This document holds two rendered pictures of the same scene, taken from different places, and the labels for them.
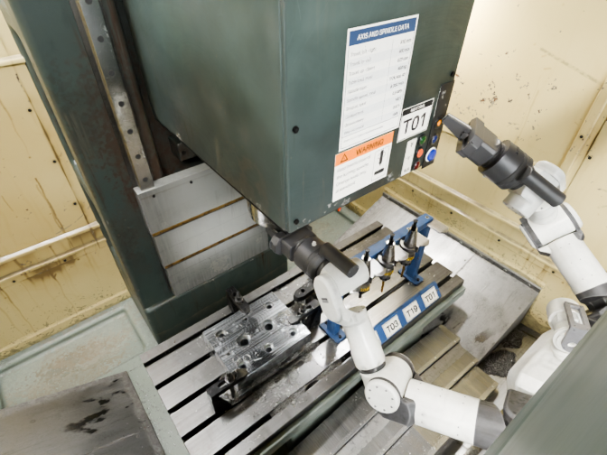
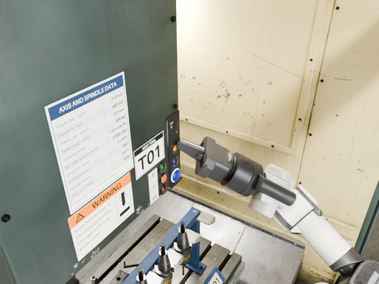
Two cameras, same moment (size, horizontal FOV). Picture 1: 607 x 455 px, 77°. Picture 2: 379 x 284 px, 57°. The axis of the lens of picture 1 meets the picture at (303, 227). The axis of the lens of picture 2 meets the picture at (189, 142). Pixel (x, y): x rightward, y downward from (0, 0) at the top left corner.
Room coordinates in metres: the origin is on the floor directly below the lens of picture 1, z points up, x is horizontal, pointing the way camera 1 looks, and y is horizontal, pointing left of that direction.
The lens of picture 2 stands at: (0.13, -0.11, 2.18)
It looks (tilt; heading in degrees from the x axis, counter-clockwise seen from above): 32 degrees down; 341
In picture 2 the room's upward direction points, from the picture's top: straight up
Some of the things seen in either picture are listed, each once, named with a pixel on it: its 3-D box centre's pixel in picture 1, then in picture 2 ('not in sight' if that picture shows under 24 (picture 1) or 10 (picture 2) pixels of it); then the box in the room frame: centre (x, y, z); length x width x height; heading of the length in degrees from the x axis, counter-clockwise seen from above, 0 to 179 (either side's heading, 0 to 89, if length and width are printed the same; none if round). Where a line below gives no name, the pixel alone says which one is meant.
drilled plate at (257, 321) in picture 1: (256, 336); not in sight; (0.74, 0.16, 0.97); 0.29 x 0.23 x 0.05; 129
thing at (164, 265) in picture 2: (389, 250); (163, 259); (0.87, -0.27, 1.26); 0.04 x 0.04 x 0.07
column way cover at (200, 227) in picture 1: (215, 224); not in sight; (1.11, 0.34, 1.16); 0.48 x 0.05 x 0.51; 129
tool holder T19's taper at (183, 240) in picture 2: (411, 236); (183, 237); (0.94, -0.36, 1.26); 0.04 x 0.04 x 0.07
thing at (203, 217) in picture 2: (438, 227); (206, 218); (1.04, -0.49, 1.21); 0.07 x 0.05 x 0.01; 39
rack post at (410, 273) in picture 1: (417, 251); (194, 242); (1.09, -0.45, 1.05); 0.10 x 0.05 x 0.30; 39
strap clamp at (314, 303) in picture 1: (303, 316); not in sight; (0.82, -0.01, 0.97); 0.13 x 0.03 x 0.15; 129
